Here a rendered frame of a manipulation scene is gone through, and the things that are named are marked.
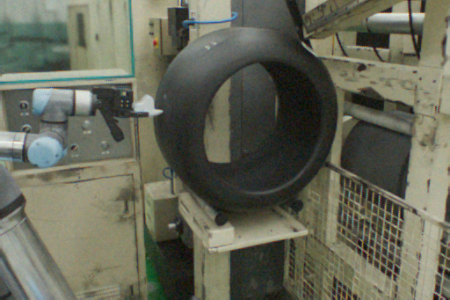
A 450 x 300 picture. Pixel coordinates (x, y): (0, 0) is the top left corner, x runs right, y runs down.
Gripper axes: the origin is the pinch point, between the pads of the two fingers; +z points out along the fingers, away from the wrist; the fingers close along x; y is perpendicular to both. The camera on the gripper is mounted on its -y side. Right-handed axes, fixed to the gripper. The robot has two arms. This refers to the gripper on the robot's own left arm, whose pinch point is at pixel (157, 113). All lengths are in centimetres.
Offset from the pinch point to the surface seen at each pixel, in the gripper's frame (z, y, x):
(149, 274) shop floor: 31, -121, 110
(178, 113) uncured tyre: 3.6, 2.4, -9.8
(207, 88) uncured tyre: 10.6, 10.4, -12.5
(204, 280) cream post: 33, -76, 27
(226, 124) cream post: 34.4, -8.2, 26.9
